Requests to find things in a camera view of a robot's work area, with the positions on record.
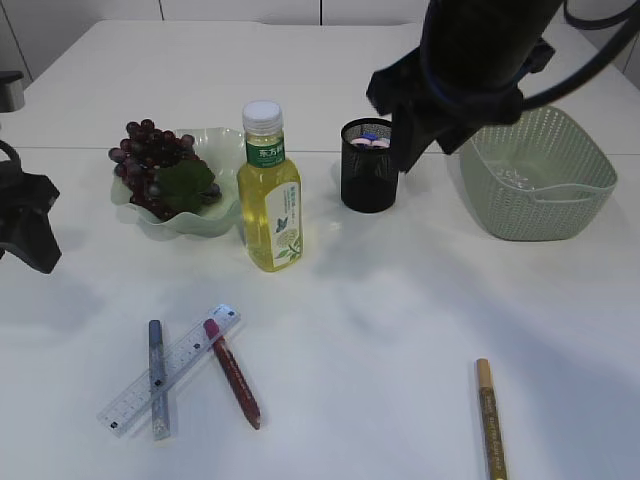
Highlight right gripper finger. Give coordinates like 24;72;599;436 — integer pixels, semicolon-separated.
435;119;484;155
390;102;440;173

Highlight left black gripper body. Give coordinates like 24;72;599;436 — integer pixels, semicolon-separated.
1;173;61;274

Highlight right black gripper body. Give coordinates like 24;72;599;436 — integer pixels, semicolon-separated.
366;0;560;130

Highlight pink scissors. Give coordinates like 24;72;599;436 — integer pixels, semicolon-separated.
351;137;389;149

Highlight blue scissors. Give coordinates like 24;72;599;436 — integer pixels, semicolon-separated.
361;133;380;142

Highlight clear plastic sheet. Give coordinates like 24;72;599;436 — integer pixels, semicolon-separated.
494;168;538;191

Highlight artificial purple grape bunch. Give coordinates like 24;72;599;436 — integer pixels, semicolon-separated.
108;118;222;221

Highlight yellow tea drink bottle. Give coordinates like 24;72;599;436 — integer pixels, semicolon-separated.
237;100;303;272

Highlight clear plastic ruler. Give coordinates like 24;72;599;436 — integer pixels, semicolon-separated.
97;304;241;437

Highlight silver glitter pen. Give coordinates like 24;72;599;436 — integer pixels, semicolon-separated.
148;320;171;441

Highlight gold marker pen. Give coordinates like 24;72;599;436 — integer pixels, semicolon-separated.
475;358;508;480

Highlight black mesh pen holder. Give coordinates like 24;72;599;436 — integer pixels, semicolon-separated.
340;118;398;214

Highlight green plastic woven basket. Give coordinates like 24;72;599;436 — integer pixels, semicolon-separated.
460;106;618;242

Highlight green scalloped plastic plate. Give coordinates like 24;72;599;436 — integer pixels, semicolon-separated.
111;127;245;237

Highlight red glitter pen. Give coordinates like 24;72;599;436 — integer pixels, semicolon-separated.
203;319;261;430

